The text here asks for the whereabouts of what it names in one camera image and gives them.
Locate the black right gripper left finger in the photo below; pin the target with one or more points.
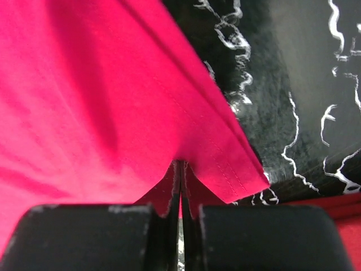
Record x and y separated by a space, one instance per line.
140 236

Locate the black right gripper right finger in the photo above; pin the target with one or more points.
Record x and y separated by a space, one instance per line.
259 237

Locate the bright pink t shirt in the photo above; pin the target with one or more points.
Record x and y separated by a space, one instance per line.
98 98

